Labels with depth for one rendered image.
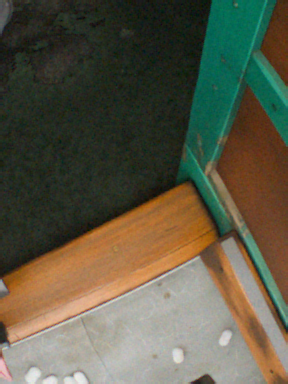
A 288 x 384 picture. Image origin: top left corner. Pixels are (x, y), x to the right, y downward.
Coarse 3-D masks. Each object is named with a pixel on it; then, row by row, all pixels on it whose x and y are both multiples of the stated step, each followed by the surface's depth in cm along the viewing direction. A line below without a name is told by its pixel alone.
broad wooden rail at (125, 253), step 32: (192, 192) 100; (128, 224) 98; (160, 224) 98; (192, 224) 98; (64, 256) 96; (96, 256) 97; (128, 256) 97; (160, 256) 97; (192, 256) 99; (32, 288) 95; (64, 288) 95; (96, 288) 95; (128, 288) 97; (0, 320) 93; (32, 320) 94; (64, 320) 96
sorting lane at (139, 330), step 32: (160, 288) 98; (192, 288) 98; (96, 320) 96; (128, 320) 96; (160, 320) 96; (192, 320) 96; (224, 320) 96; (32, 352) 94; (64, 352) 94; (96, 352) 94; (128, 352) 95; (160, 352) 95; (192, 352) 95; (224, 352) 95
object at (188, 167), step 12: (192, 156) 94; (180, 168) 106; (192, 168) 97; (180, 180) 111; (192, 180) 102; (204, 180) 93; (204, 192) 98; (216, 204) 93; (216, 216) 98; (228, 228) 93
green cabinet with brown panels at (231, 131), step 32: (224, 0) 49; (256, 0) 43; (224, 32) 54; (256, 32) 47; (224, 64) 59; (256, 64) 51; (224, 96) 65; (256, 96) 56; (192, 128) 85; (224, 128) 71; (256, 128) 64; (224, 160) 82; (256, 160) 69; (224, 192) 88; (256, 192) 75; (256, 224) 82; (256, 256) 86
